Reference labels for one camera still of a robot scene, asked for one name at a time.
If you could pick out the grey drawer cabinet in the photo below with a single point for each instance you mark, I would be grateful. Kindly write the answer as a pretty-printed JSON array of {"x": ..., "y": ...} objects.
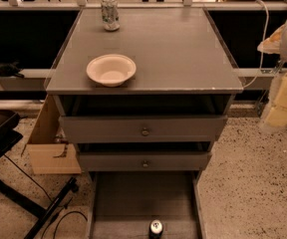
[{"x": 182, "y": 70}]

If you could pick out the white paper bowl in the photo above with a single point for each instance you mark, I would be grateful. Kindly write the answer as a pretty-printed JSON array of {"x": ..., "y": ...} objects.
[{"x": 111, "y": 70}]

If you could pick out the grey drawer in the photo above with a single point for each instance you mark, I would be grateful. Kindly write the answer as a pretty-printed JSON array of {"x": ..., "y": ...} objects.
[
  {"x": 144, "y": 161},
  {"x": 123, "y": 204},
  {"x": 142, "y": 129}
]

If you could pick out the grey bottom drawer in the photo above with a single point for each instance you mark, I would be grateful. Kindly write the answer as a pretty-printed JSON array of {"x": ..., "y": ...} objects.
[{"x": 123, "y": 204}]

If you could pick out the white green soda can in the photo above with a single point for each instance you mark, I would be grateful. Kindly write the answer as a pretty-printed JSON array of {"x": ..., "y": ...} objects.
[{"x": 110, "y": 15}]

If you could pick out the open cardboard box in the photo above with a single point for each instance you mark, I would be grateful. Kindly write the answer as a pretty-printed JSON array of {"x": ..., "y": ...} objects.
[{"x": 48, "y": 149}]

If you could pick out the grey middle drawer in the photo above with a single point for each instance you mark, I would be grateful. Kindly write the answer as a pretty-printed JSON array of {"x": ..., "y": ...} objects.
[{"x": 144, "y": 161}]

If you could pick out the grey top drawer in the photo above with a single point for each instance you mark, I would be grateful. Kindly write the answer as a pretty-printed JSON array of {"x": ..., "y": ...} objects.
[{"x": 142, "y": 129}]

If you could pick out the dark pepsi can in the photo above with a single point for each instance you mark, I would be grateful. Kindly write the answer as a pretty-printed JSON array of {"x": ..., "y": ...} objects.
[{"x": 155, "y": 229}]

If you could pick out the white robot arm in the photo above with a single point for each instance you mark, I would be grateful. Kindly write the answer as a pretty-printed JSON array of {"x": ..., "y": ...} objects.
[{"x": 274, "y": 116}]

